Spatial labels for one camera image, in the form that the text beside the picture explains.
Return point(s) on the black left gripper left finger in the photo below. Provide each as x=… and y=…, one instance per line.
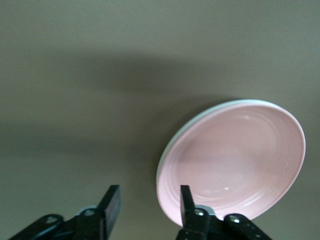
x=110, y=212

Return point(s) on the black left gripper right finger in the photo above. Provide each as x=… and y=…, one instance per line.
x=193, y=222

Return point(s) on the large pink plate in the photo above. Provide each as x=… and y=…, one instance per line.
x=237, y=155

